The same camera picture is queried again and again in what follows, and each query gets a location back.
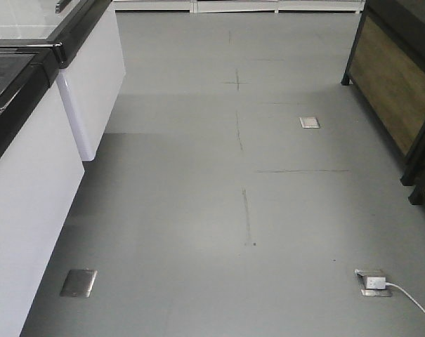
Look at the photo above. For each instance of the white store shelving unit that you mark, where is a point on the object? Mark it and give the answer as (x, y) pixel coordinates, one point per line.
(195, 6)

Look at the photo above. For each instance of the steel floor socket plate left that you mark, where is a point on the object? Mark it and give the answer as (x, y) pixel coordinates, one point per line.
(79, 283)

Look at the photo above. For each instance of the steel floor socket plate far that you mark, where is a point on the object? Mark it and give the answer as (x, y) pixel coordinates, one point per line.
(309, 122)

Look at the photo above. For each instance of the near wooden produce stand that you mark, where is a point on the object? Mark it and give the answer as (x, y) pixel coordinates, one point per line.
(414, 174)

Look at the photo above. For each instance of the open steel floor socket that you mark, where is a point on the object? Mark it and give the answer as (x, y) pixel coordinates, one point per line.
(359, 273)

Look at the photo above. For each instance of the far white chest freezer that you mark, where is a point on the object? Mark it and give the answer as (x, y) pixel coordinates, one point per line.
(84, 37)

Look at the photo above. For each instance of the white power adapter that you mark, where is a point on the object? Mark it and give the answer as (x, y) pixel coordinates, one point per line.
(374, 282)

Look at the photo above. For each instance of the near white chest freezer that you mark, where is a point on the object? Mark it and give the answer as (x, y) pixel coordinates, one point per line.
(40, 172)

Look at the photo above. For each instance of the white chest freezer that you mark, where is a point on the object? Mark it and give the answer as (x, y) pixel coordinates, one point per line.
(84, 37)
(40, 172)

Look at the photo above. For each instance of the steel floor socket plate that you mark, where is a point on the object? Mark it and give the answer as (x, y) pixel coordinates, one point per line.
(309, 122)
(79, 283)

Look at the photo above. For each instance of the wooden produce stand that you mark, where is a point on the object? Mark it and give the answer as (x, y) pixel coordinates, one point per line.
(414, 174)
(387, 65)

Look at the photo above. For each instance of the far wooden produce stand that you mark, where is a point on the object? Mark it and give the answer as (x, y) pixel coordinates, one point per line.
(387, 65)

